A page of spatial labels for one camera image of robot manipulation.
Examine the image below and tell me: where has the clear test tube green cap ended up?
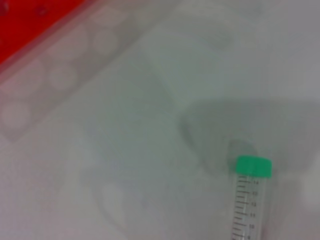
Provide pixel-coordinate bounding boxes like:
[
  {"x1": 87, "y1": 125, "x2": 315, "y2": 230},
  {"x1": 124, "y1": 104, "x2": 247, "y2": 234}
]
[{"x1": 231, "y1": 154, "x2": 273, "y2": 240}]

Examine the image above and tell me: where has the orange plastic test tube rack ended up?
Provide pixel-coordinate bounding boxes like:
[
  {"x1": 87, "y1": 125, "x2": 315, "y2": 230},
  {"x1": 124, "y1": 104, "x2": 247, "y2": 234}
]
[{"x1": 0, "y1": 0, "x2": 95, "y2": 73}]

